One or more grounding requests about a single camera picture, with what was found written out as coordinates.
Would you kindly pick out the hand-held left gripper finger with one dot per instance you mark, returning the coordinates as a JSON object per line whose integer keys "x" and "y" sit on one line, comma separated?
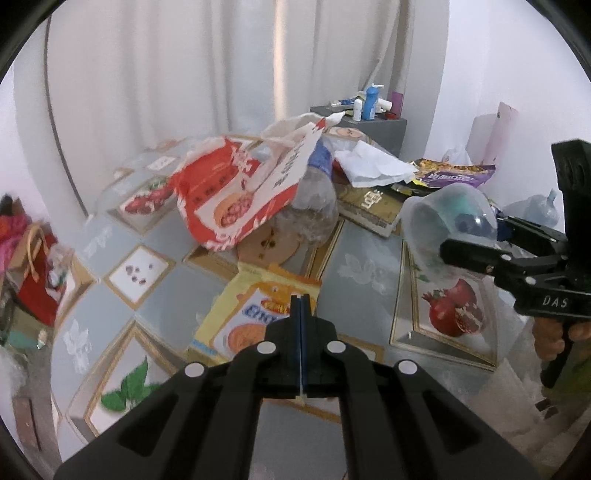
{"x": 303, "y": 332}
{"x": 298, "y": 332}

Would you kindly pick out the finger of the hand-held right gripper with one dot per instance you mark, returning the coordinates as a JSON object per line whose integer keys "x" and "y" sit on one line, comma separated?
{"x": 471, "y": 254}
{"x": 531, "y": 228}

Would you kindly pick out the clear plastic cup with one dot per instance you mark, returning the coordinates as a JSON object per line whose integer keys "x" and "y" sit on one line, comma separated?
{"x": 429, "y": 217}

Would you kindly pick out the yellow snack packet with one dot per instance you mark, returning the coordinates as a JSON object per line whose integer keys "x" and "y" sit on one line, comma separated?
{"x": 240, "y": 318}

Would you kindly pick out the person's right hand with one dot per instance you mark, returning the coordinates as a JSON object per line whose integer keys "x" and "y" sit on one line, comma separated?
{"x": 547, "y": 339}

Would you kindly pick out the purple snack packet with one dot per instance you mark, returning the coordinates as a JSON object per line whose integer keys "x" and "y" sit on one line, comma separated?
{"x": 443, "y": 177}

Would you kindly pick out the black yellow wrapper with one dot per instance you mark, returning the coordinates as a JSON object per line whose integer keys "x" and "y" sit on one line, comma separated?
{"x": 406, "y": 188}

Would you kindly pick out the pink patterned roll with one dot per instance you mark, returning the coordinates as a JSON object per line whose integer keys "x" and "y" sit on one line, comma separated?
{"x": 510, "y": 134}

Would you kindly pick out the brown book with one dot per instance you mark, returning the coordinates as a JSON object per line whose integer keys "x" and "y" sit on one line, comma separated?
{"x": 369, "y": 207}

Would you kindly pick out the clear plastic bottle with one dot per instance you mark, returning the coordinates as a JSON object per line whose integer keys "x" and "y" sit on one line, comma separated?
{"x": 314, "y": 203}

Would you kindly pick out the white crumpled paper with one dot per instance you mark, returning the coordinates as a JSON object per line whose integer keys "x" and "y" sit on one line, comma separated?
{"x": 369, "y": 164}

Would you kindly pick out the fruit print tablecloth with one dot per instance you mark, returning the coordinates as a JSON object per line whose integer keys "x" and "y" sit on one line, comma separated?
{"x": 152, "y": 304}

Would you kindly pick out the grey cabinet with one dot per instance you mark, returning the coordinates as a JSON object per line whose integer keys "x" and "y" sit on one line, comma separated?
{"x": 383, "y": 134}

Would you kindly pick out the purple card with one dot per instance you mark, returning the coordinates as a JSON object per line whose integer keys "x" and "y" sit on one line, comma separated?
{"x": 395, "y": 101}

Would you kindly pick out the red white plastic bag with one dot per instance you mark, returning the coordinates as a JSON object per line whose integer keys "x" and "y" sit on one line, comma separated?
{"x": 207, "y": 184}

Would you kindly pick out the blue white bottle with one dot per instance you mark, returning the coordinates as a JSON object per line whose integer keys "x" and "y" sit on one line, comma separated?
{"x": 371, "y": 104}

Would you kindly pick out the small white bottle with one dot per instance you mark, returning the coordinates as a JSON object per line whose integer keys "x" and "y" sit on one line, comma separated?
{"x": 358, "y": 110}

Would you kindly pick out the white tube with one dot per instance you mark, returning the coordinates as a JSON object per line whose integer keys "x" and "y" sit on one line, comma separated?
{"x": 341, "y": 103}

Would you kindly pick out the teal box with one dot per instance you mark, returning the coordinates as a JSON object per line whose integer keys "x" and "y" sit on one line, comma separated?
{"x": 23, "y": 339}

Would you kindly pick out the brown brick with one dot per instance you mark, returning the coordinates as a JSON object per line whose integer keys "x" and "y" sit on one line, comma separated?
{"x": 30, "y": 424}

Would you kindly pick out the white curtain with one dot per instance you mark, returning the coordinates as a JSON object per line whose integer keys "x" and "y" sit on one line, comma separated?
{"x": 184, "y": 69}

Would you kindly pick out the colourful clothes pile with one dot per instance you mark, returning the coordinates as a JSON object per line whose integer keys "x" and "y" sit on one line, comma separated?
{"x": 9, "y": 217}

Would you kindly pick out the dark curved pole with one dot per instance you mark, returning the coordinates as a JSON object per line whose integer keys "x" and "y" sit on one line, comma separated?
{"x": 57, "y": 129}

